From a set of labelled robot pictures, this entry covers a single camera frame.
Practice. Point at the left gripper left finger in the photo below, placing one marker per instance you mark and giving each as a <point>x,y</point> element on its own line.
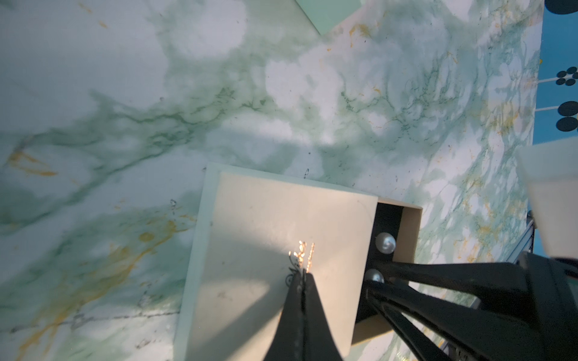
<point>287,343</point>

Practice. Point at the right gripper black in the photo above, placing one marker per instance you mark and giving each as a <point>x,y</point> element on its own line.
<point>484,335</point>

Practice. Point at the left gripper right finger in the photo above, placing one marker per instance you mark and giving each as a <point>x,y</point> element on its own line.
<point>318,343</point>

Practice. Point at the cream drawer jewelry box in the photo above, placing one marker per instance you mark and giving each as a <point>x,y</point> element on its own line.
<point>253,228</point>

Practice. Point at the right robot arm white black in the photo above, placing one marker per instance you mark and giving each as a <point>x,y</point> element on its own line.
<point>498,311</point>

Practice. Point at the mint jewelry box middle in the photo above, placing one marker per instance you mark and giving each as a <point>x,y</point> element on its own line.
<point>327,14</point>

